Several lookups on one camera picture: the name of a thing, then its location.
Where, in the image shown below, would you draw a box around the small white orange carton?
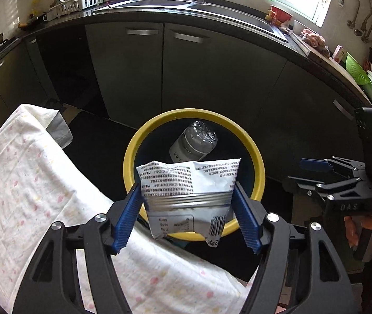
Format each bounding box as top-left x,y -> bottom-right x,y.
333,45 -> 347,63

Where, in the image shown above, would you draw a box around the clear plastic bottle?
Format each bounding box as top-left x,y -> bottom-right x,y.
169,121 -> 218,163

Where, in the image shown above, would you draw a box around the yellow rimmed trash bin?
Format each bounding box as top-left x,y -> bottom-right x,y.
123,109 -> 266,242

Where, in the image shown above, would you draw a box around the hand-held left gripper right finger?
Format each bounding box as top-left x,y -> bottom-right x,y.
233,181 -> 360,314

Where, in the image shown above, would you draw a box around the white dish rack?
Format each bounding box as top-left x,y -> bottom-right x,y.
45,0 -> 114,15

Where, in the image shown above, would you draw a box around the black frying pan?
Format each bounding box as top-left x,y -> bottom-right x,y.
18,13 -> 47,28

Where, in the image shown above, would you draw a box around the raw meat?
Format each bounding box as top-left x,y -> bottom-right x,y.
300,28 -> 326,48

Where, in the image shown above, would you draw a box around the green plastic colander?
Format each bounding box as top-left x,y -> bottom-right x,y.
346,52 -> 372,86

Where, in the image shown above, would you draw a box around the white printed snack packet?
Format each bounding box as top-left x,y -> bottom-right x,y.
136,158 -> 241,247

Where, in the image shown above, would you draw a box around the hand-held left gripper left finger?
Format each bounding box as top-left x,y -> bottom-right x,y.
12,181 -> 142,314

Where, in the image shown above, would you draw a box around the white dotted tablecloth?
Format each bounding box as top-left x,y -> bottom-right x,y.
0,104 -> 255,314

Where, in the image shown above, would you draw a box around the cutting board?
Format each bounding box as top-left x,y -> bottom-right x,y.
291,28 -> 332,61

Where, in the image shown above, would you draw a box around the green base cabinets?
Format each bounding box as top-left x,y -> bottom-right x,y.
0,20 -> 372,269

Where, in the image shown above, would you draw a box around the steel double sink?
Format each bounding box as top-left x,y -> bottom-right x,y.
93,0 -> 288,41

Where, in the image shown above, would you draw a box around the red noodle bowl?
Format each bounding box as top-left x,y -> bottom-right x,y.
265,5 -> 294,25

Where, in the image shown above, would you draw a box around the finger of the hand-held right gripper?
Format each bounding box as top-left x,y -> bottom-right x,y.
300,156 -> 366,178
282,175 -> 369,201

